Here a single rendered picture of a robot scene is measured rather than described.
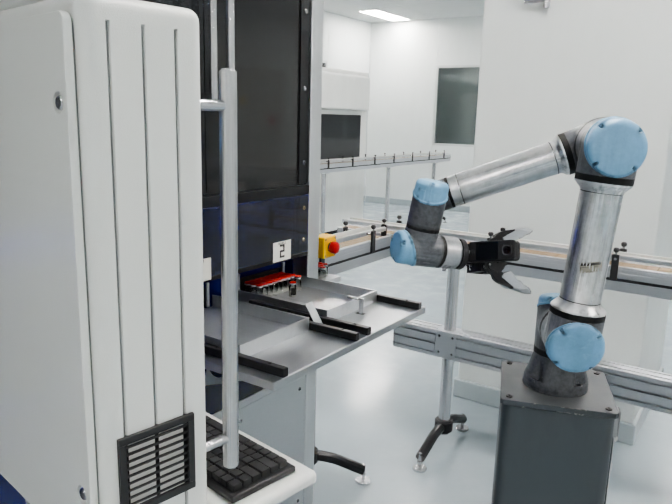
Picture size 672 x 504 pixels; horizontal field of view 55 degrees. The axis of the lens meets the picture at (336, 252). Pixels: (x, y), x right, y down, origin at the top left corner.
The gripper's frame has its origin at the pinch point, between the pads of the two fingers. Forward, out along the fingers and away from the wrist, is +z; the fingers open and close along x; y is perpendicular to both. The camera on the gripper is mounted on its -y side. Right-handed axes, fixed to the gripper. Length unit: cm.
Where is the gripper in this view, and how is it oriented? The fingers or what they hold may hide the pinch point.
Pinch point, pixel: (534, 261)
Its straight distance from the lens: 158.8
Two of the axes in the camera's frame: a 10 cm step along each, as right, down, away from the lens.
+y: -3.5, 1.0, 9.3
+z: 9.4, 1.0, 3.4
